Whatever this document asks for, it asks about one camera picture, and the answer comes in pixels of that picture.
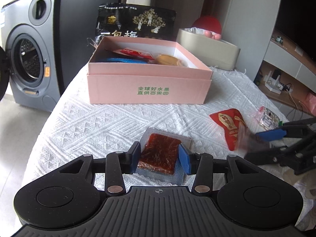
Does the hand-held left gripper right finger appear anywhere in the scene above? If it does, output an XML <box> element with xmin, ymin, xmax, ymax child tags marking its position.
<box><xmin>178</xmin><ymin>144</ymin><xmax>260</xmax><ymax>194</ymax></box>

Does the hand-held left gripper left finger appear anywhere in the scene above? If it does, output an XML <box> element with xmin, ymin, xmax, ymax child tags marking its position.
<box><xmin>59</xmin><ymin>141</ymin><xmax>142</xmax><ymax>194</ymax></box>

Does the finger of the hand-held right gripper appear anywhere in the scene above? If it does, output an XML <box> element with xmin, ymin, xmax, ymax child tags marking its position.
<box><xmin>244</xmin><ymin>133</ymin><xmax>316</xmax><ymax>166</ymax></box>
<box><xmin>255</xmin><ymin>117</ymin><xmax>316</xmax><ymax>142</ymax></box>

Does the pink clear snack packet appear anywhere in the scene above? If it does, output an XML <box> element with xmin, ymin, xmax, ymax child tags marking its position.
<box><xmin>257</xmin><ymin>106</ymin><xmax>282</xmax><ymax>130</ymax></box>

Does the silver spicy strip packet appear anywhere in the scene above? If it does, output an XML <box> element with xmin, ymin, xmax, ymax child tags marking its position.
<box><xmin>135</xmin><ymin>126</ymin><xmax>192</xmax><ymax>186</ymax></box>

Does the red drumstick snack packet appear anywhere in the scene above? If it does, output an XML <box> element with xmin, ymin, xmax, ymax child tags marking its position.
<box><xmin>209</xmin><ymin>108</ymin><xmax>248</xmax><ymax>151</ymax></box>

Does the pink cardboard box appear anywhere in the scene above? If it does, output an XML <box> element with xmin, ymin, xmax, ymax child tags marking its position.
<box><xmin>87</xmin><ymin>36</ymin><xmax>213</xmax><ymax>105</ymax></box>

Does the blue snack packet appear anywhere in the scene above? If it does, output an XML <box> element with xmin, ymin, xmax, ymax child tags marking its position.
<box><xmin>106</xmin><ymin>57</ymin><xmax>149</xmax><ymax>65</ymax></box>

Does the yellow bread packet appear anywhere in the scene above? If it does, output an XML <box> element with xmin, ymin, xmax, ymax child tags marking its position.
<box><xmin>154</xmin><ymin>53</ymin><xmax>186</xmax><ymax>68</ymax></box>

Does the small pink box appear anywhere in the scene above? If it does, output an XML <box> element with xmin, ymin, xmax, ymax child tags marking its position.
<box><xmin>304</xmin><ymin>92</ymin><xmax>316</xmax><ymax>116</ymax></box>

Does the white router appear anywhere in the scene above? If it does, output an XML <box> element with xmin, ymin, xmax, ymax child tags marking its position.
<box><xmin>265</xmin><ymin>70</ymin><xmax>290</xmax><ymax>95</ymax></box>

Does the white textured tablecloth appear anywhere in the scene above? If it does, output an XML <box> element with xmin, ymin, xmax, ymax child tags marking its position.
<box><xmin>22</xmin><ymin>63</ymin><xmax>316</xmax><ymax>237</ymax></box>

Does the wooden television cabinet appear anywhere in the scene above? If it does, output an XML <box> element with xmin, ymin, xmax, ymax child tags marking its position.
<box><xmin>254</xmin><ymin>30</ymin><xmax>316</xmax><ymax>117</ymax></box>

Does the beige tissue container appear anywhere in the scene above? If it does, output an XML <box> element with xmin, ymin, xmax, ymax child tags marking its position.
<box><xmin>176</xmin><ymin>28</ymin><xmax>241</xmax><ymax>71</ymax></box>

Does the pink toy figure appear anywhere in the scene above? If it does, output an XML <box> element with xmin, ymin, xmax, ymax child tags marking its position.
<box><xmin>203</xmin><ymin>30</ymin><xmax>222</xmax><ymax>40</ymax></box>

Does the black television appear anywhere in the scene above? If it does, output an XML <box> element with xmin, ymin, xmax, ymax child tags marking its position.
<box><xmin>275</xmin><ymin>0</ymin><xmax>316</xmax><ymax>63</ymax></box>

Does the red round object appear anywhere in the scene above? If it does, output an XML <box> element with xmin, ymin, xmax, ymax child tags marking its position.
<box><xmin>192</xmin><ymin>15</ymin><xmax>223</xmax><ymax>34</ymax></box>

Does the large black snack bag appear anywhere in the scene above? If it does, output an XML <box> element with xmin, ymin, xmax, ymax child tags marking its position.
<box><xmin>95</xmin><ymin>4</ymin><xmax>177</xmax><ymax>43</ymax></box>

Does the grey washing machine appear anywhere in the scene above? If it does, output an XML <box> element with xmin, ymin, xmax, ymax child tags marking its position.
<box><xmin>0</xmin><ymin>0</ymin><xmax>67</xmax><ymax>113</ymax></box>

